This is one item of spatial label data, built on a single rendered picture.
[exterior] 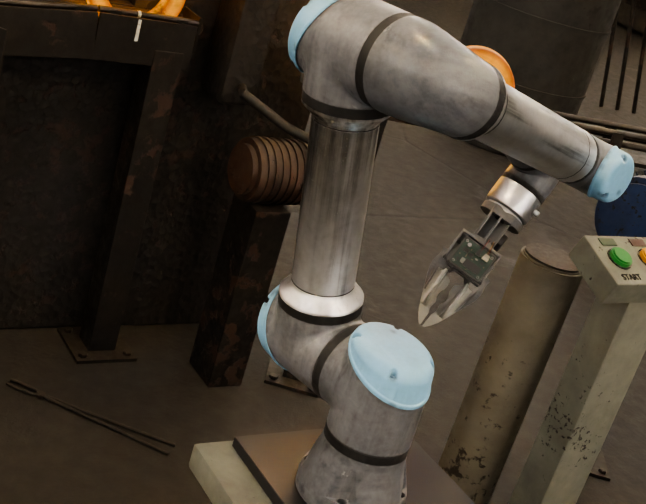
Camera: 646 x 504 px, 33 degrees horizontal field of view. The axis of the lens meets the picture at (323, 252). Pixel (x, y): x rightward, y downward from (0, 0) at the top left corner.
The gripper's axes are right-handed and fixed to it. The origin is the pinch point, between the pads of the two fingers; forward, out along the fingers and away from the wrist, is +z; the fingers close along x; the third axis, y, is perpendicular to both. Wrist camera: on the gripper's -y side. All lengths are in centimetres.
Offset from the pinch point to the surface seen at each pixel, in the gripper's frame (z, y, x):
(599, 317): -19.3, -20.5, 23.4
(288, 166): -10, -34, -38
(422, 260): -23, -151, -12
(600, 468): -1, -74, 49
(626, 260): -28.1, -11.6, 20.4
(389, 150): -59, -238, -51
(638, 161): -52, -43, 14
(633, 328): -21.1, -19.9, 29.0
